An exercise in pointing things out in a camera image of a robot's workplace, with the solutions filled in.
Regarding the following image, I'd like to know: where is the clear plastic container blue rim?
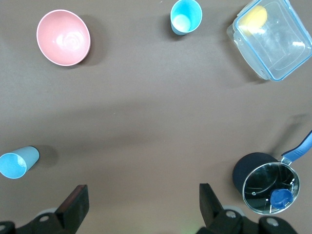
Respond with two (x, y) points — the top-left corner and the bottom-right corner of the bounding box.
(226, 0), (312, 82)

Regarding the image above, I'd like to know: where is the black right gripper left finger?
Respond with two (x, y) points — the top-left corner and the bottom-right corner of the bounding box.
(17, 184), (90, 234)

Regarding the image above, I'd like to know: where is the blue paper cup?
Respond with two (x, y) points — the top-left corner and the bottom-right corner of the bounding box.
(0, 145), (40, 180)
(170, 0), (203, 36)

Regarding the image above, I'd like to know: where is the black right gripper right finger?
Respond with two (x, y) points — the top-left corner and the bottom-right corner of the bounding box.
(196, 183), (261, 234)

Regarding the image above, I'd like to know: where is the yellow round food piece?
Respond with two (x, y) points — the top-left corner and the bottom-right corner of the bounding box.
(238, 5), (268, 36)

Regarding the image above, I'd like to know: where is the pink bowl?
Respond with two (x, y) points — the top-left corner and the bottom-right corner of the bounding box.
(36, 9), (92, 67)

